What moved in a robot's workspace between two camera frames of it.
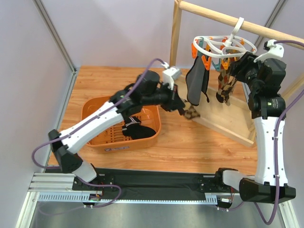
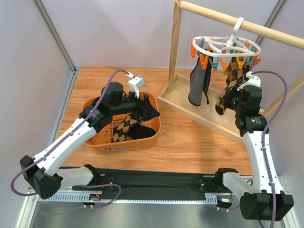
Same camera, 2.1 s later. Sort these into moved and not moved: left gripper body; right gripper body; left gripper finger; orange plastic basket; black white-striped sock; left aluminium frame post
Moved: left gripper body; left gripper finger; right gripper body
Not moved: black white-striped sock; left aluminium frame post; orange plastic basket
